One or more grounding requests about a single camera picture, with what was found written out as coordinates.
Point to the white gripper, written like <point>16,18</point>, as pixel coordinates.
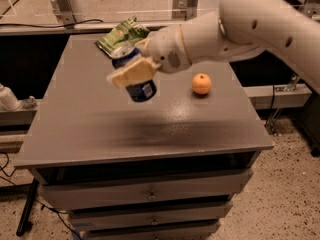
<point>165,49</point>

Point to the bottom grey drawer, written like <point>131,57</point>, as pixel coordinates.
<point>160,232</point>

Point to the green jalapeno chip bag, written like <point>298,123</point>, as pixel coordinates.
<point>127,32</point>

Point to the grey metal rail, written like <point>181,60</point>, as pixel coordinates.
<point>86,27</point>

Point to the top grey drawer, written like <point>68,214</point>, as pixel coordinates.
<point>147,190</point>

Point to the centre metal frame post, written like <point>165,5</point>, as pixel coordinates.
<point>191,9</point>

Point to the orange fruit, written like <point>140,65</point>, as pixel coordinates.
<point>201,84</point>

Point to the grey drawer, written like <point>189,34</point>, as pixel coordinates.
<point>150,217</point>
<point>147,190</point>
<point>160,232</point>

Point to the blue pepsi can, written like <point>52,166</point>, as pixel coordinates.
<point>133,72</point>

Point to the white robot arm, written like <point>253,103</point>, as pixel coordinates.
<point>236,30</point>

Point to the left metal frame post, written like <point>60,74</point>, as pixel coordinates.
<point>66,12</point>

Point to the metal frame post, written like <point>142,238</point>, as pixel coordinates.
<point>191,9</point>
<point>66,12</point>

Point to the grey drawer cabinet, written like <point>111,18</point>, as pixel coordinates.
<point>86,130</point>

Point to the black metal leg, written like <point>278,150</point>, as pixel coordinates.
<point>30,198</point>

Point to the middle grey drawer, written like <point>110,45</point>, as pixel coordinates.
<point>150,217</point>

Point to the white cylinder at left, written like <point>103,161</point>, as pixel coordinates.
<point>8,98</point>

